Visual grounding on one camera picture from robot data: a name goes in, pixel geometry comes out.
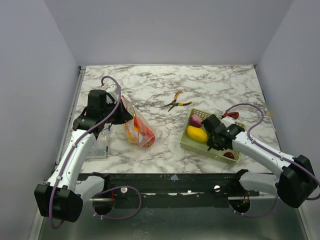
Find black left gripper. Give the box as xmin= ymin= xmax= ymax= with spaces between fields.
xmin=101 ymin=98 xmax=134 ymax=125

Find yellow toy mango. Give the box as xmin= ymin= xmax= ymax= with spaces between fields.
xmin=186 ymin=125 xmax=209 ymax=143

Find green perforated plastic basket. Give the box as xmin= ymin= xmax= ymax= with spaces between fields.
xmin=180 ymin=108 xmax=243 ymax=165

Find purple toy onion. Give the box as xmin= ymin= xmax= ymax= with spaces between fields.
xmin=189 ymin=114 xmax=203 ymax=128

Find orange toy carrot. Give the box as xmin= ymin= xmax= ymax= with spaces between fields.
xmin=133 ymin=117 xmax=140 ymax=132

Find clear zip bag orange zipper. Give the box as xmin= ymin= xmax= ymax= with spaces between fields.
xmin=121 ymin=95 xmax=156 ymax=147

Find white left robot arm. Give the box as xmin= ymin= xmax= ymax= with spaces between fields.
xmin=34 ymin=88 xmax=133 ymax=223

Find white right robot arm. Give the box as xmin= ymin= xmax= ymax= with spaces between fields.
xmin=202 ymin=114 xmax=320 ymax=208

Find dark red toy fruit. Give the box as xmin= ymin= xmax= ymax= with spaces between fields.
xmin=223 ymin=151 xmax=235 ymax=160

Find red black tool behind basket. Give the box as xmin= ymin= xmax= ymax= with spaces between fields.
xmin=221 ymin=112 xmax=239 ymax=119

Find clear plastic box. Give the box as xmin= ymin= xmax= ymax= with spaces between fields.
xmin=86 ymin=134 xmax=109 ymax=159

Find yellow black needle-nose pliers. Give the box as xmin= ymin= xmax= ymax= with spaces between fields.
xmin=163 ymin=89 xmax=193 ymax=112

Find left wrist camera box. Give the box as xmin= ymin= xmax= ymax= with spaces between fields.
xmin=102 ymin=84 xmax=119 ymax=103

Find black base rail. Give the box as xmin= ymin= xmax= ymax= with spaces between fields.
xmin=78 ymin=172 xmax=259 ymax=209

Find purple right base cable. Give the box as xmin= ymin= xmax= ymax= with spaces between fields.
xmin=228 ymin=194 xmax=279 ymax=218

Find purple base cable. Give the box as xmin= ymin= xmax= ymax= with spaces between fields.
xmin=228 ymin=194 xmax=279 ymax=218
xmin=92 ymin=186 xmax=143 ymax=221

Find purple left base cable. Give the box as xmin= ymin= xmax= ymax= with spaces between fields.
xmin=92 ymin=186 xmax=143 ymax=221

